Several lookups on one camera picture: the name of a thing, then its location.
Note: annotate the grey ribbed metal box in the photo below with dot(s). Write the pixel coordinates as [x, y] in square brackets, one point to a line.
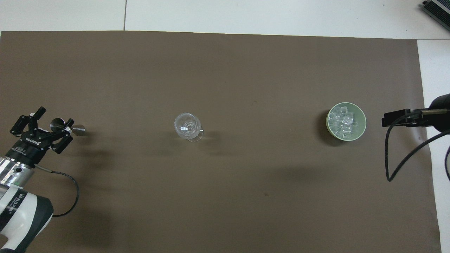
[439, 10]

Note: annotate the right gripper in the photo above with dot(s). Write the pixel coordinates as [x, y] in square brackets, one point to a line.
[441, 121]

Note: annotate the clear ice cubes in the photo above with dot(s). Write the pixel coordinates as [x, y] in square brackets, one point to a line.
[344, 121]

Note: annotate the green bowl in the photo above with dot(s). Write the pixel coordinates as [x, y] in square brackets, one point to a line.
[362, 127]

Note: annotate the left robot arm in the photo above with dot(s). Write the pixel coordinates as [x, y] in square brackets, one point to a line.
[21, 214]

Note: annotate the small silver metal cup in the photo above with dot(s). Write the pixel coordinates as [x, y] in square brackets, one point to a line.
[57, 123]

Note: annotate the clear wine glass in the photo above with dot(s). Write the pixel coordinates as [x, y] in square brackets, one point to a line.
[187, 126]

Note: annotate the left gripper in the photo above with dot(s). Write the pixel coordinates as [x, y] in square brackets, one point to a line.
[30, 144]

